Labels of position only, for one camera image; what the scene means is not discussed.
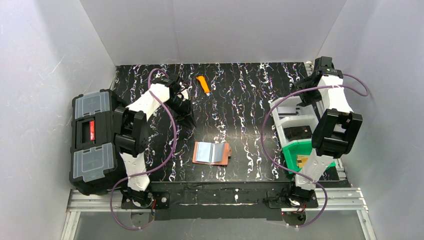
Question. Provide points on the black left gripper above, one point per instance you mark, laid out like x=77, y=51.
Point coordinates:
x=185, y=112

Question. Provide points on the gold card in green bin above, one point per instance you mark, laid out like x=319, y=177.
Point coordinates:
x=301, y=160

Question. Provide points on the aluminium frame rail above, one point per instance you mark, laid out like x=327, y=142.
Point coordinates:
x=339, y=199

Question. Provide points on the orange utility knife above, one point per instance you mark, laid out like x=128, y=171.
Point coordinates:
x=205, y=87

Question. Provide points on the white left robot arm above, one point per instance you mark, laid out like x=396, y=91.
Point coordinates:
x=131, y=129

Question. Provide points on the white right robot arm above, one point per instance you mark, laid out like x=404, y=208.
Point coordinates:
x=338, y=125

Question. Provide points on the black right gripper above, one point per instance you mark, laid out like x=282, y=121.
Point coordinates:
x=303, y=96

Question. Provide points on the green plastic bin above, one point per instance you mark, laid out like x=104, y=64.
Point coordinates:
x=296, y=153

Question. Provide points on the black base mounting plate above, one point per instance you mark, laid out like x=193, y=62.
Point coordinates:
x=210, y=200

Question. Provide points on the white plastic bin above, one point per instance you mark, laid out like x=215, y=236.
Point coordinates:
x=295, y=127

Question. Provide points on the white credit card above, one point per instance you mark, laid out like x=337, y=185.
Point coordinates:
x=287, y=111

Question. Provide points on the black toolbox with clear lids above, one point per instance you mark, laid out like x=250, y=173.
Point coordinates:
x=95, y=164

